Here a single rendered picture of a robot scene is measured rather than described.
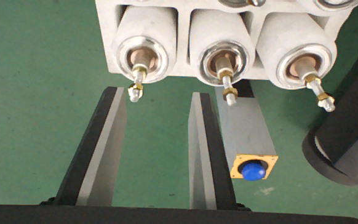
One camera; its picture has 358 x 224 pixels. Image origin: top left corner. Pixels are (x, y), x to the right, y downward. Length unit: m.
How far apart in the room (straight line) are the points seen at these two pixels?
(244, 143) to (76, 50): 0.48
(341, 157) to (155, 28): 0.59
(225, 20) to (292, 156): 0.75
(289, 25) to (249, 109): 0.18
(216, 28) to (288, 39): 0.10
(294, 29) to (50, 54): 0.58
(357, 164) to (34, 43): 0.86
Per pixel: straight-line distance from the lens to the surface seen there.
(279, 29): 0.42
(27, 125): 0.96
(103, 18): 0.43
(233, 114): 0.49
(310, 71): 0.38
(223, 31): 0.35
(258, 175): 0.45
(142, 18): 0.37
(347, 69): 0.81
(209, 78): 0.38
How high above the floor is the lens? 0.56
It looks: 46 degrees down
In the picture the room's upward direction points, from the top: 179 degrees counter-clockwise
